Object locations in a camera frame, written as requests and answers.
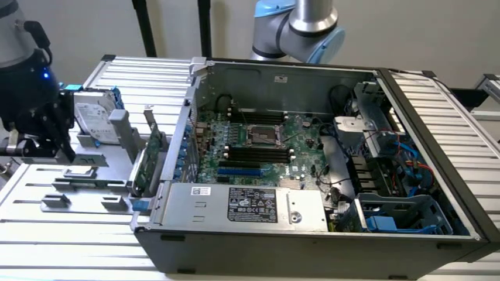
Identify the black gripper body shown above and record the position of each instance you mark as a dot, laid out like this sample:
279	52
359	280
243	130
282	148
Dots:
27	85

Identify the silver blue Universal Robots arm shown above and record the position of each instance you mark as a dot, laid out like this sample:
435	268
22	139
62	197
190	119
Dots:
308	20

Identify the short black expansion slot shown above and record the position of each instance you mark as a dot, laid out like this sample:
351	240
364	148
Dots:
226	179

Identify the long black expansion slot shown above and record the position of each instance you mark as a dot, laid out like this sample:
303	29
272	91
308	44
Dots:
239	165

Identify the blue expansion slot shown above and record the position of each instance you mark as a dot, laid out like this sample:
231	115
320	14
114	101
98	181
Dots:
239	172

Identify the black RAM slot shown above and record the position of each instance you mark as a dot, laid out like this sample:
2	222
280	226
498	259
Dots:
258	115
259	149
258	112
259	152
258	118
259	156
259	159
258	121

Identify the hard disk with blue rails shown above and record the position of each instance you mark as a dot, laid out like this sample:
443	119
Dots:
95	117

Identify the grey parts rack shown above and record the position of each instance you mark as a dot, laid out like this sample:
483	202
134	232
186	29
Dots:
114	164

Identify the green graphics card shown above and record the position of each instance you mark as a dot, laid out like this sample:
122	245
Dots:
150	155

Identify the blue plastic card latch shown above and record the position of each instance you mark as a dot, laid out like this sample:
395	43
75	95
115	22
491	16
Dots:
142	205

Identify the black pole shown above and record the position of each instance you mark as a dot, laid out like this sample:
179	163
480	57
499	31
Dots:
204	26
146	26

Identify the silver power supply unit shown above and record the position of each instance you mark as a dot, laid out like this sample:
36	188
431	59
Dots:
219	207

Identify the CPU socket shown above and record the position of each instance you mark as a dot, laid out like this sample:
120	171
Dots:
260	134

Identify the silver chipset heatsink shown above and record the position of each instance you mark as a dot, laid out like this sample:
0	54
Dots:
291	185

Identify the green motherboard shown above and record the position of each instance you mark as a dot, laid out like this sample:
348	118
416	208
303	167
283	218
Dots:
304	164

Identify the open black PC case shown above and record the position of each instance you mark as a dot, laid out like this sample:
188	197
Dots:
296	251

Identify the silver metal drive cage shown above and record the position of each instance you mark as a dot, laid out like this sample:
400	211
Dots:
375	117

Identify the black case fan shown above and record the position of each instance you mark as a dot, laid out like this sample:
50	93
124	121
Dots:
371	175

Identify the grey blue disk bay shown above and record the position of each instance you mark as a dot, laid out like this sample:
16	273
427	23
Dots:
414	205

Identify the black box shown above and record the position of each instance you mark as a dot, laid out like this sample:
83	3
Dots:
467	98

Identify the metal slat side table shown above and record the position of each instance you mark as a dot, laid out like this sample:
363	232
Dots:
488	96

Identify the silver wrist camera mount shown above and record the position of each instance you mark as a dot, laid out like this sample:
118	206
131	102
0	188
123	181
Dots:
14	146

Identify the grey plastic air duct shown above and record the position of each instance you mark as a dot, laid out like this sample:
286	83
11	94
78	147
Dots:
335	158

